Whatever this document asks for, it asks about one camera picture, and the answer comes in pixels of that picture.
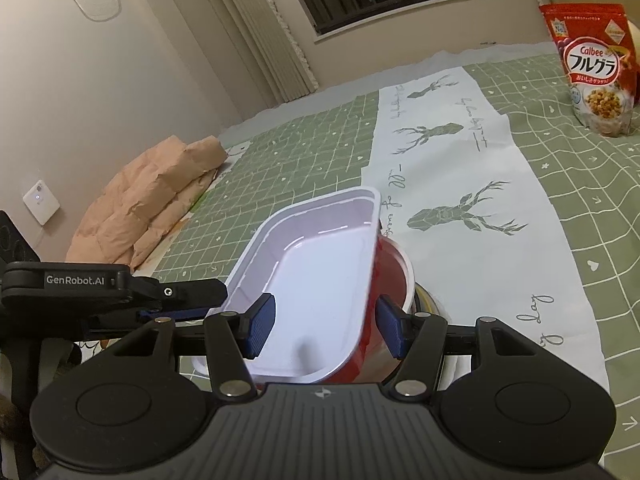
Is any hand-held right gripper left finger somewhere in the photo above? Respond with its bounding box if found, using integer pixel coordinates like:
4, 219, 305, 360
107, 292, 277, 398

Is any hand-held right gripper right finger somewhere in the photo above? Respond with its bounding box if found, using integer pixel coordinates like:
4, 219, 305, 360
376, 295, 540, 398

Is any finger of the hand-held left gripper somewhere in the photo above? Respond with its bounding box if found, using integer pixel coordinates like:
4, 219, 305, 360
130, 275, 229, 322
85, 312, 162, 342

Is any red rectangular tray white inside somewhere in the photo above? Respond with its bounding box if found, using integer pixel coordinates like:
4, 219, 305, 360
192, 186, 416, 386

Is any peach quilt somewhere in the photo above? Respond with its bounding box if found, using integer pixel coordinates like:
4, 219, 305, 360
66, 135, 227, 267

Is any white deer print cloth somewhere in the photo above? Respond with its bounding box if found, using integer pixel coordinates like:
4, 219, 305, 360
360, 42, 611, 411

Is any red cereal bag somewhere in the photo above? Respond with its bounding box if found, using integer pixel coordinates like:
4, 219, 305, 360
539, 2, 636, 137

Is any white wall device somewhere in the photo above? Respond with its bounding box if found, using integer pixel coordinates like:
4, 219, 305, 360
22, 179, 61, 226

